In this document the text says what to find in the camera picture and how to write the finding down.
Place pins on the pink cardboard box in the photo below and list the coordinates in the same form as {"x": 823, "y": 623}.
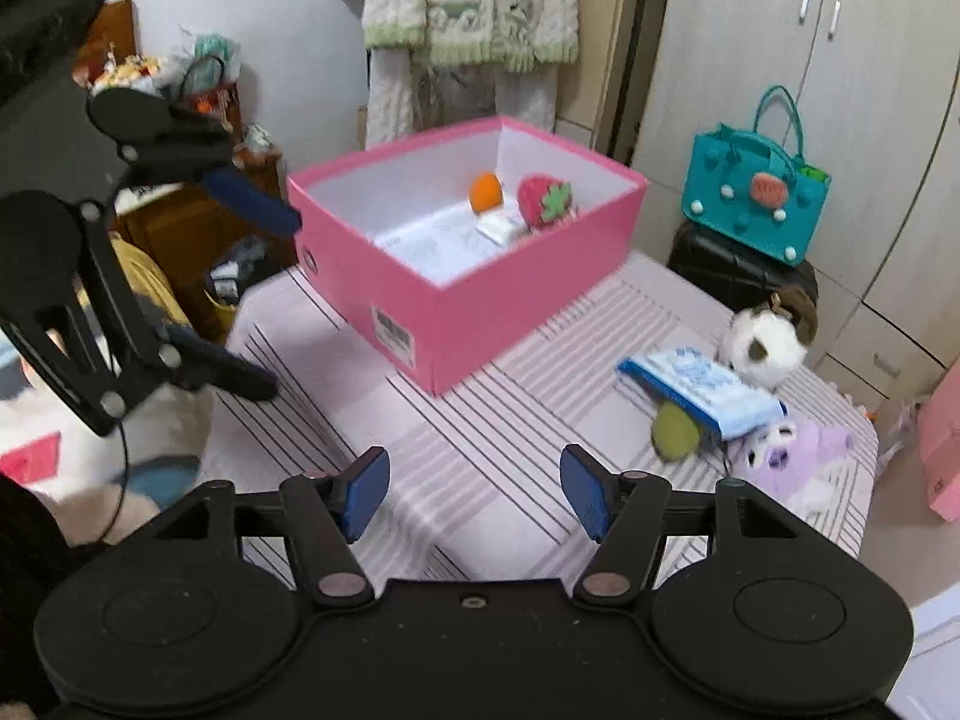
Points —
{"x": 480, "y": 322}

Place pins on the beige tall cabinet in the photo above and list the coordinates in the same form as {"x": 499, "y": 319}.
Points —
{"x": 592, "y": 37}

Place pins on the crumpled clear plastic bag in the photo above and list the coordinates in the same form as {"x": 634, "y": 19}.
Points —
{"x": 892, "y": 431}

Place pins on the wooden bedside cabinet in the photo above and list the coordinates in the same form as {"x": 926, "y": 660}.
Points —
{"x": 180, "y": 240}

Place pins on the cream fleece pants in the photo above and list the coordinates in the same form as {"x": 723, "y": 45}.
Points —
{"x": 420, "y": 105}

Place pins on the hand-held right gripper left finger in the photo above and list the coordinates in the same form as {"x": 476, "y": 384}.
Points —
{"x": 367, "y": 491}

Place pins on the pink paper bag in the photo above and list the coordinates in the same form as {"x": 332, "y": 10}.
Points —
{"x": 943, "y": 457}

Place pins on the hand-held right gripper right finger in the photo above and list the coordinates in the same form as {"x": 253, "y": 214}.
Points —
{"x": 583, "y": 495}

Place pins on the black suitcase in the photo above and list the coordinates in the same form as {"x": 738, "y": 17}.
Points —
{"x": 720, "y": 270}

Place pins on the white tissue packet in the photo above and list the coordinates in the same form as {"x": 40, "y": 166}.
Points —
{"x": 501, "y": 229}

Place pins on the purple plush toy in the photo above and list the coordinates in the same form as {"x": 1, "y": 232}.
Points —
{"x": 802, "y": 465}

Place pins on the striped pink tablecloth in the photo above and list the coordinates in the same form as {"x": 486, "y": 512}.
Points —
{"x": 487, "y": 450}

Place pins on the grey wooden wardrobe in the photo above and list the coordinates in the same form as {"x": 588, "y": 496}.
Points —
{"x": 862, "y": 127}

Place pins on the green soft toy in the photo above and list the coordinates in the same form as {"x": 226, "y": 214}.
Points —
{"x": 675, "y": 431}

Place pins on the orange soft toy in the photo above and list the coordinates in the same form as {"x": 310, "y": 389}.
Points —
{"x": 485, "y": 191}

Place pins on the teal felt handbag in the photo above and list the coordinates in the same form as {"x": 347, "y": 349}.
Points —
{"x": 750, "y": 195}

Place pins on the yellow cloth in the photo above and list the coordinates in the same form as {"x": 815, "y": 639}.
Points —
{"x": 150, "y": 285}

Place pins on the blue white wipes packet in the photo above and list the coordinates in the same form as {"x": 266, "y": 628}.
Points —
{"x": 705, "y": 386}

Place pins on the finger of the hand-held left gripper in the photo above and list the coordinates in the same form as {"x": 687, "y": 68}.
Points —
{"x": 251, "y": 201}
{"x": 225, "y": 371}

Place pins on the white brown plush dog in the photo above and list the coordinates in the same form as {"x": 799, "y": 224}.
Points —
{"x": 765, "y": 337}

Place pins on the red strawberry plush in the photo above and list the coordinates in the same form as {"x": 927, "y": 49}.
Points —
{"x": 544, "y": 202}

